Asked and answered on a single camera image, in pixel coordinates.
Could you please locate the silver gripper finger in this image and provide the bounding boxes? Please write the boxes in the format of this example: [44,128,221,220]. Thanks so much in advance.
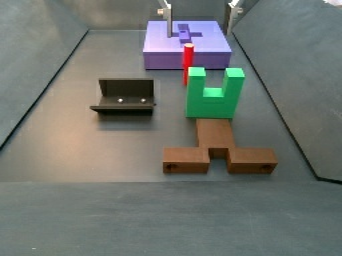
[227,0,243,33]
[157,0,172,38]

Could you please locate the green U-shaped block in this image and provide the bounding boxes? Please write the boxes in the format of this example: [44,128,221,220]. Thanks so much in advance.
[185,67,244,119]

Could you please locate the purple board with cross slot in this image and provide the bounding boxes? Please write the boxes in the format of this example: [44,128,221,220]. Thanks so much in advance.
[143,21,232,70]

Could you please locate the red cylinder peg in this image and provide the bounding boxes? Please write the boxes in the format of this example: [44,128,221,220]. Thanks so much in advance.
[183,43,193,85]

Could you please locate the brown T-shaped block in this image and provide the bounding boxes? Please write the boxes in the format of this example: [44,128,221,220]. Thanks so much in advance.
[163,119,278,174]

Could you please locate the black angle bracket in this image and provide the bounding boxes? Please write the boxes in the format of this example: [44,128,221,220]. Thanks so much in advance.
[89,78,155,113]

